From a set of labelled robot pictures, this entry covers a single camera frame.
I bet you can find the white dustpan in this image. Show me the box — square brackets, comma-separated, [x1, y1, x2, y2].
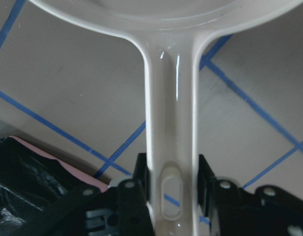
[34, 0, 301, 236]

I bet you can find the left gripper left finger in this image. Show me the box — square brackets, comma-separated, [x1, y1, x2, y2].
[133, 153, 150, 201]

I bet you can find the black bag lined bin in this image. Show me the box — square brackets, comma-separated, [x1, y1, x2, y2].
[0, 137, 108, 236]

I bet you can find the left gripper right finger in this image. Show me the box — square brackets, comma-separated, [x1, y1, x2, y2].
[197, 154, 216, 217]

